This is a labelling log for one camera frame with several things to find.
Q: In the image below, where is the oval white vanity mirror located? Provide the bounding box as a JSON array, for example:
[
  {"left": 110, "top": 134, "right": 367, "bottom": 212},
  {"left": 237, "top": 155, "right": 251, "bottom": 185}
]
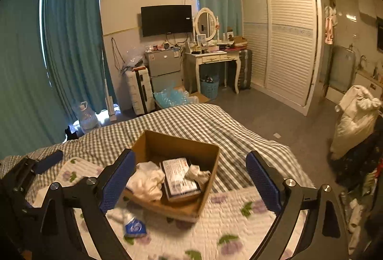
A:
[{"left": 193, "top": 7, "right": 221, "bottom": 43}]

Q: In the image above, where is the white printed tissue packet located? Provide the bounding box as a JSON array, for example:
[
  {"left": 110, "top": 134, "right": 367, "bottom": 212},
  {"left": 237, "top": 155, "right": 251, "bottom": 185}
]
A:
[{"left": 160, "top": 158, "right": 202, "bottom": 201}]

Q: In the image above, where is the brown cardboard box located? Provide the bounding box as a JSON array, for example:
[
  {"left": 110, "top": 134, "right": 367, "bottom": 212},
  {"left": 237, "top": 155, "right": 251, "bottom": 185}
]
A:
[{"left": 124, "top": 130, "right": 221, "bottom": 223}]

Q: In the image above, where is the black wall television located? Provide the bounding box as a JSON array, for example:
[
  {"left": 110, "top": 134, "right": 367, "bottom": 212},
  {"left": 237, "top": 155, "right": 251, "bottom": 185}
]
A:
[{"left": 141, "top": 5, "right": 192, "bottom": 37}]

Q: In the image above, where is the small white cloth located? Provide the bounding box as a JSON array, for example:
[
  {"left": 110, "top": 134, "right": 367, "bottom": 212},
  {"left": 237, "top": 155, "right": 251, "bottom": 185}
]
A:
[{"left": 185, "top": 164, "right": 211, "bottom": 185}]

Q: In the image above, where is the white sink counter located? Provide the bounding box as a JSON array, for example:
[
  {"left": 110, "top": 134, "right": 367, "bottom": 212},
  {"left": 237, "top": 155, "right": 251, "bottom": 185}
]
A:
[{"left": 354, "top": 64, "right": 383, "bottom": 93}]

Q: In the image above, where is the white upright mop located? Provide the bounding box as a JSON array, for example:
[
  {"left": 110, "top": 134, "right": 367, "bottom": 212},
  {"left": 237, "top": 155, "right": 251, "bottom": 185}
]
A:
[{"left": 100, "top": 43, "right": 118, "bottom": 122}]

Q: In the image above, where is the floral white quilt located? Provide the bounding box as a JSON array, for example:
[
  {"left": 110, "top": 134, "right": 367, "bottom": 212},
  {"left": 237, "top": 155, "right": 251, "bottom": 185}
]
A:
[{"left": 33, "top": 157, "right": 309, "bottom": 260}]

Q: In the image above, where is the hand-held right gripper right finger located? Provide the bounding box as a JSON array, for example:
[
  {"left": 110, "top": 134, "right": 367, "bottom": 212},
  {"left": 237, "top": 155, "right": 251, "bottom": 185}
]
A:
[{"left": 245, "top": 151, "right": 350, "bottom": 260}]

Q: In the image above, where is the white louvred wardrobe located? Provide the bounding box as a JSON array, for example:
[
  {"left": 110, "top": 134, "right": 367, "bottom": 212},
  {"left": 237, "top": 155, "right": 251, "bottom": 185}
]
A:
[{"left": 238, "top": 0, "right": 324, "bottom": 116}]

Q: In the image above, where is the cardboard box on floor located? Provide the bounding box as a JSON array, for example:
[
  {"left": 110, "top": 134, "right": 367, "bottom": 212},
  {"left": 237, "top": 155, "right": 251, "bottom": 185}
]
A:
[{"left": 174, "top": 85, "right": 210, "bottom": 105}]

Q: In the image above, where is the dark clothes pile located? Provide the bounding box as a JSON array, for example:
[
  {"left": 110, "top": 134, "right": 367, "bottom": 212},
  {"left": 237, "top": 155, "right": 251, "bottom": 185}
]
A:
[{"left": 335, "top": 125, "right": 383, "bottom": 192}]

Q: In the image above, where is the clear water jug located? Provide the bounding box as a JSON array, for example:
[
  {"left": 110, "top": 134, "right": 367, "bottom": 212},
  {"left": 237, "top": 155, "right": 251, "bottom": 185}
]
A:
[{"left": 78, "top": 101, "right": 101, "bottom": 134}]

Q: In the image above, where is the large white cloth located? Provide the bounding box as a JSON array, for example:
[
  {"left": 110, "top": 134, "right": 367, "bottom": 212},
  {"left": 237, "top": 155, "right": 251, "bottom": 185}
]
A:
[{"left": 126, "top": 161, "right": 166, "bottom": 201}]

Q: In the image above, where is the hanging pink garment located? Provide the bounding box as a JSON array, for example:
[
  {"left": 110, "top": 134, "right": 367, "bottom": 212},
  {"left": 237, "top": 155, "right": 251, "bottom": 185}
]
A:
[{"left": 324, "top": 4, "right": 338, "bottom": 45}]

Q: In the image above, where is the pile of plastic bottles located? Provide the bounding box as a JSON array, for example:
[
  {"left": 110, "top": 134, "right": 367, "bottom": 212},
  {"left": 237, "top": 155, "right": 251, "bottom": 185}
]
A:
[{"left": 153, "top": 83, "right": 199, "bottom": 109}]

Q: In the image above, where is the white dressing table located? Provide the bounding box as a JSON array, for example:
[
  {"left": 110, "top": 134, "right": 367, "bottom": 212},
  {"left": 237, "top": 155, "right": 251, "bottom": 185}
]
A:
[{"left": 184, "top": 50, "right": 241, "bottom": 95}]

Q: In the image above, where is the blue and white packet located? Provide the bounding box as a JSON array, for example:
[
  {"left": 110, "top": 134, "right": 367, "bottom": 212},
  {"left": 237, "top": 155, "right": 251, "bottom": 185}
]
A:
[{"left": 124, "top": 212, "right": 148, "bottom": 238}]

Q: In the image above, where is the blue laundry basket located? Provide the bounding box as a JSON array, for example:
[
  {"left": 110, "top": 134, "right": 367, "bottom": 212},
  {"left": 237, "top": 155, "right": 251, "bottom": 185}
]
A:
[{"left": 200, "top": 76, "right": 221, "bottom": 100}]

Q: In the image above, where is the white suitcase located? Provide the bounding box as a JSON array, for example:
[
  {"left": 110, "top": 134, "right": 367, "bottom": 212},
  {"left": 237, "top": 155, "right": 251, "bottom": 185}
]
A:
[{"left": 124, "top": 66, "right": 157, "bottom": 116}]

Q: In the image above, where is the clear plastic bag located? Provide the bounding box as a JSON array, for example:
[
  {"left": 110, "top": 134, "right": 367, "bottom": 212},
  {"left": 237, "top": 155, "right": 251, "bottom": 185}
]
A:
[{"left": 121, "top": 49, "right": 148, "bottom": 72}]

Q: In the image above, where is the grey mini fridge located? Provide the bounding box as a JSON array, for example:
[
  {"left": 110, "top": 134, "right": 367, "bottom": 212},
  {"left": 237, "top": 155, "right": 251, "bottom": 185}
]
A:
[{"left": 145, "top": 49, "right": 183, "bottom": 94}]

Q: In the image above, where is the white sock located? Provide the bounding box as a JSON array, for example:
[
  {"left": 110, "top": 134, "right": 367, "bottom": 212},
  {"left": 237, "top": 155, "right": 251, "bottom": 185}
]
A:
[{"left": 106, "top": 208, "right": 133, "bottom": 223}]

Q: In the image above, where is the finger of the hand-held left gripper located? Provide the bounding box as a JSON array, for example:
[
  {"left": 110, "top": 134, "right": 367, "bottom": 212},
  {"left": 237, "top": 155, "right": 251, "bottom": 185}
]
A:
[{"left": 12, "top": 150, "right": 64, "bottom": 186}]

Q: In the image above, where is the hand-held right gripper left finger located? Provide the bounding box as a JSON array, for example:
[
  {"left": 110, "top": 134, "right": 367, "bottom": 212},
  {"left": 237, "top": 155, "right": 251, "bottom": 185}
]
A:
[{"left": 39, "top": 149, "right": 136, "bottom": 260}]

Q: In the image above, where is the checkered bed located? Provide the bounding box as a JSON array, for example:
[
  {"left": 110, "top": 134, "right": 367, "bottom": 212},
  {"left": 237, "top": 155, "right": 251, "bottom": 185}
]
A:
[{"left": 0, "top": 104, "right": 315, "bottom": 210}]

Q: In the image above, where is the dark suitcase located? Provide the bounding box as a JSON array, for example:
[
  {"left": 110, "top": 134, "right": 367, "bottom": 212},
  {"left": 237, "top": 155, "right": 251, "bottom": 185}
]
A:
[{"left": 227, "top": 49, "right": 253, "bottom": 90}]

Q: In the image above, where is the teal window curtain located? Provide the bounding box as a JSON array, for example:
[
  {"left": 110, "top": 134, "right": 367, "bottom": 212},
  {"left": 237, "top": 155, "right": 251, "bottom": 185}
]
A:
[
  {"left": 0, "top": 0, "right": 72, "bottom": 157},
  {"left": 40, "top": 0, "right": 117, "bottom": 127}
]

